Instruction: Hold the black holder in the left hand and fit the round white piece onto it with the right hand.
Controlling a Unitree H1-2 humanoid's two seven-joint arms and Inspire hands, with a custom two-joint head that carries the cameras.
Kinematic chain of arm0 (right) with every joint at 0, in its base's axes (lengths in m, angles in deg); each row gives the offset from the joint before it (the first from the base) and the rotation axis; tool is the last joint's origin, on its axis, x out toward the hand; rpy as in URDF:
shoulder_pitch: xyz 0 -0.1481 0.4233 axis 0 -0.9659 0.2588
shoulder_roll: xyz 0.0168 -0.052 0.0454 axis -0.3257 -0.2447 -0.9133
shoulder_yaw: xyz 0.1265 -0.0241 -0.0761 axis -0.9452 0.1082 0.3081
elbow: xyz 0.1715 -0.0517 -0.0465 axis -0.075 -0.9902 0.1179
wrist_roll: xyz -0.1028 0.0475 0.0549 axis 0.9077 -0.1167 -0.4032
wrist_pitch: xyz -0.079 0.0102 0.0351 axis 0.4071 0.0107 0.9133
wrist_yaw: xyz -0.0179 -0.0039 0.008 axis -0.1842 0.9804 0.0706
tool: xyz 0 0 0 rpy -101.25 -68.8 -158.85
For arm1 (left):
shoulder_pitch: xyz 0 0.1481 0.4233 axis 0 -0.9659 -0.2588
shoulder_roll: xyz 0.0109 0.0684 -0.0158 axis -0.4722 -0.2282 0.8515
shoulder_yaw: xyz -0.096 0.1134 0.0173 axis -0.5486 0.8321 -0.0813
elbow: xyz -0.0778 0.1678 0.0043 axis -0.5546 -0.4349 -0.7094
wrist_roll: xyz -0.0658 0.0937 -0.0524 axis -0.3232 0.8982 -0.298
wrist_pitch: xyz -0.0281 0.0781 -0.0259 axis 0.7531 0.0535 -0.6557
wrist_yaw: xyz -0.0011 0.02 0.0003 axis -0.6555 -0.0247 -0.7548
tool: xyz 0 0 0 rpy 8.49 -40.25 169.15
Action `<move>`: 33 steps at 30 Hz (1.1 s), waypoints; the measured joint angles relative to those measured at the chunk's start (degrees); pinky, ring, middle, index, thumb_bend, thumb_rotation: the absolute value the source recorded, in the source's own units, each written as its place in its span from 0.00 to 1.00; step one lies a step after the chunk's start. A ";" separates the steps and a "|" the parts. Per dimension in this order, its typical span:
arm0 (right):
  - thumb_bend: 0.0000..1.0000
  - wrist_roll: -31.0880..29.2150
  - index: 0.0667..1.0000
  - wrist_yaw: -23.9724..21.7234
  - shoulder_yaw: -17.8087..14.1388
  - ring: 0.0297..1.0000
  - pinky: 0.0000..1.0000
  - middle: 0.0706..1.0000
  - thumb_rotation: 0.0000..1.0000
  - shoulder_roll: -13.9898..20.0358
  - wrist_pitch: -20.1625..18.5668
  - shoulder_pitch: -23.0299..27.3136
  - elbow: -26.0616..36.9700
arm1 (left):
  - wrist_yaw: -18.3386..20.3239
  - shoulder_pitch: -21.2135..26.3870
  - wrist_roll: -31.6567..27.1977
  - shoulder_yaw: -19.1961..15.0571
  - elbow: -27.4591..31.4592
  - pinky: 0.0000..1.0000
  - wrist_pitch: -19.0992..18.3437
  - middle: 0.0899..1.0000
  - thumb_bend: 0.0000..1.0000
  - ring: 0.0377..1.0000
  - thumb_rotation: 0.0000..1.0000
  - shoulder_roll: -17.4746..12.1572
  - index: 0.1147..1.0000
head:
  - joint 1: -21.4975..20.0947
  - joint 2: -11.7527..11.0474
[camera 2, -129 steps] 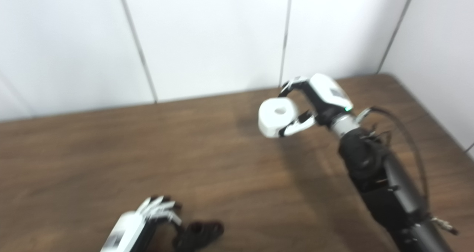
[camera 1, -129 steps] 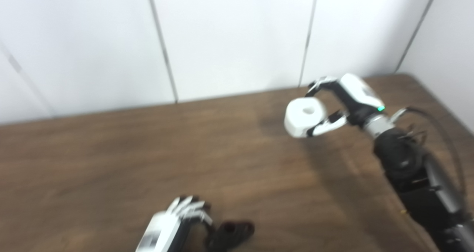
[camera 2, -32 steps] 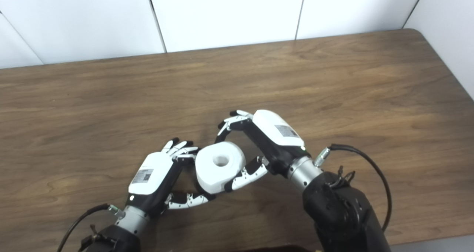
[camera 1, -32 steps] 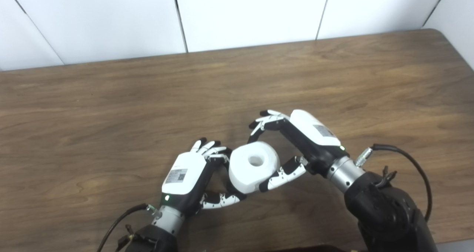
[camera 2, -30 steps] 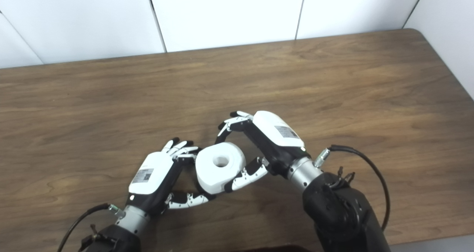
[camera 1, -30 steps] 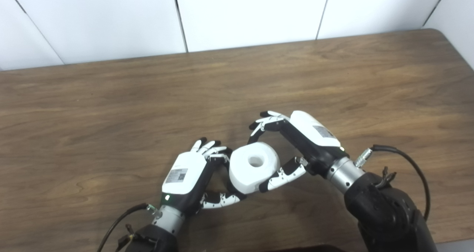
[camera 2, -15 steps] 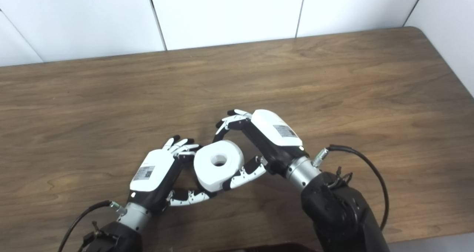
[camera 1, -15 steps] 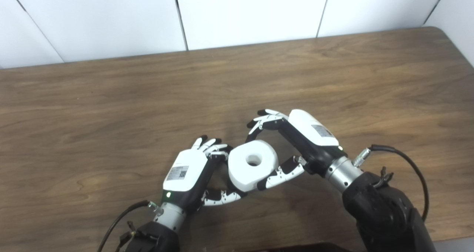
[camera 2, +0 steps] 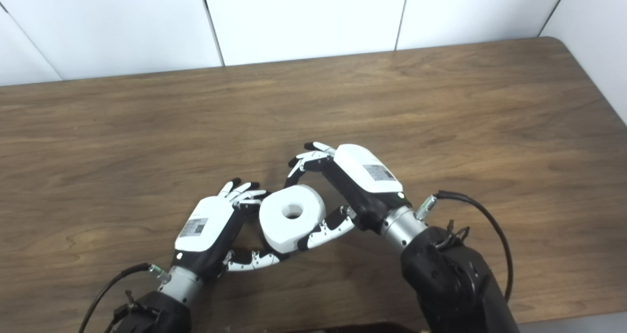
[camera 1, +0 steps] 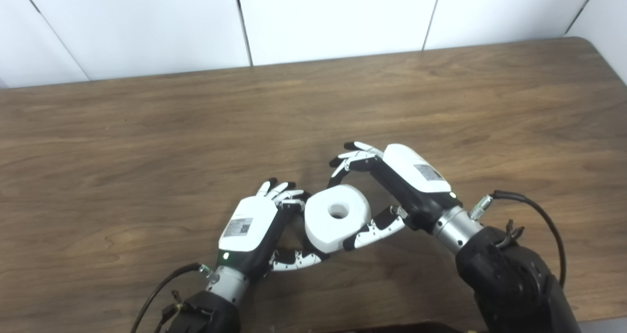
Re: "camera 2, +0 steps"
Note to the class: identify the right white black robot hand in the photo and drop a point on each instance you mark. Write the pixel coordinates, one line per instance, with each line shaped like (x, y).
(365, 181)

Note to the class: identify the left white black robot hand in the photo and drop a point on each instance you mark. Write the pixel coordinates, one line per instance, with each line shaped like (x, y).
(208, 230)

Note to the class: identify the round white piece with holes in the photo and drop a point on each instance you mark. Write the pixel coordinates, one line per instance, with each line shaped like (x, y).
(291, 220)

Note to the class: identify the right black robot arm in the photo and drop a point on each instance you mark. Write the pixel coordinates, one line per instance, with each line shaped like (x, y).
(450, 274)

